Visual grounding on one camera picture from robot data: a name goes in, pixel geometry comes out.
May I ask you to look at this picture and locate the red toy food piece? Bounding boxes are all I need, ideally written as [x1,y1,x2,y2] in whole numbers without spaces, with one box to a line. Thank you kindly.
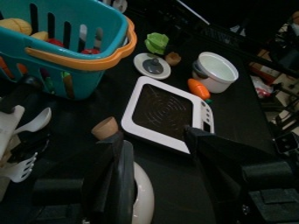
[45,38,65,48]

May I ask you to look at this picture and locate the small wooden cup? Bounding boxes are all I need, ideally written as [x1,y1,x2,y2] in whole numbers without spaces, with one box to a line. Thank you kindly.
[164,52,182,67]

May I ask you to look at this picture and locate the wooden shaker cylinder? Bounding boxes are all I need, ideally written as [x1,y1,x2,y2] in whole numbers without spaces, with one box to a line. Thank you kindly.
[90,116,118,141]

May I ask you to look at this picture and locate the small yellow toy food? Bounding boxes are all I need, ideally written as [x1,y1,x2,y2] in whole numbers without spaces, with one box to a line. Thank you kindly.
[30,31,50,42]

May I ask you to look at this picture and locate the black box with white rim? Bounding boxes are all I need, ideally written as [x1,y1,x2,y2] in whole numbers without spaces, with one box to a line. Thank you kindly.
[273,132,299,155]

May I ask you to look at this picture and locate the white toy pot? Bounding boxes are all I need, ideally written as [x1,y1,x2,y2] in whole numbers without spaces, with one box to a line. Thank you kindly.
[190,51,238,95]

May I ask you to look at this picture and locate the white plastic fork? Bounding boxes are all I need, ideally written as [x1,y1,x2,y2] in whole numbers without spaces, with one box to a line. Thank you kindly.
[0,151,40,184]

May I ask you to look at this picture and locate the white plastic spoon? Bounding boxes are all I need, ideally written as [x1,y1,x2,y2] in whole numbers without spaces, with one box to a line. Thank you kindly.
[13,107,52,136]

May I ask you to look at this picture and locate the white toy stove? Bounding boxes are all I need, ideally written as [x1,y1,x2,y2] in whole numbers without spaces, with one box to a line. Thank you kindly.
[120,75,216,155]

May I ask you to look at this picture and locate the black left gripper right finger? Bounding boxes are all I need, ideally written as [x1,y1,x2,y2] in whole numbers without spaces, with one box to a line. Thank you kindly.
[182,125,283,224]

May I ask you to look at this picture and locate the yellow toy starfruit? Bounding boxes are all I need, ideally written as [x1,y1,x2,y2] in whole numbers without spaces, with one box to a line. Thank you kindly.
[0,17,33,36]

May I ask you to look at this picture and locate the white round plate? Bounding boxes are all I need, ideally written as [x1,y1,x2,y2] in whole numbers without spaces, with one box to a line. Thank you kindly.
[130,161,154,224]

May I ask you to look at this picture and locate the teal basket with orange handle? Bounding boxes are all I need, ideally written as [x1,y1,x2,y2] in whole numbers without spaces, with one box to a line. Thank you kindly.
[0,0,137,101]

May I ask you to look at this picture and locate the green toy lettuce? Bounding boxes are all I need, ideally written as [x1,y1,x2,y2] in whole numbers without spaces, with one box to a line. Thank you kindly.
[144,31,170,56]

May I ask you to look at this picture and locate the orange toy carrot in basket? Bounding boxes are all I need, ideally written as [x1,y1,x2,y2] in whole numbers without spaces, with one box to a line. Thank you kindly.
[0,56,29,81]

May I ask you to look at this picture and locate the red toy tomato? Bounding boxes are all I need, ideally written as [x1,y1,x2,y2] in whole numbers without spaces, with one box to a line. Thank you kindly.
[78,47,102,55]

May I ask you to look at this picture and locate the white pot lid grey knob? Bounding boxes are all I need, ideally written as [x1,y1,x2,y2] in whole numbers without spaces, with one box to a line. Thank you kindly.
[133,52,172,81]

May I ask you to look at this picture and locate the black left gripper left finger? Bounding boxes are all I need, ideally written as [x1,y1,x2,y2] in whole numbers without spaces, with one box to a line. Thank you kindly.
[80,131,136,224]

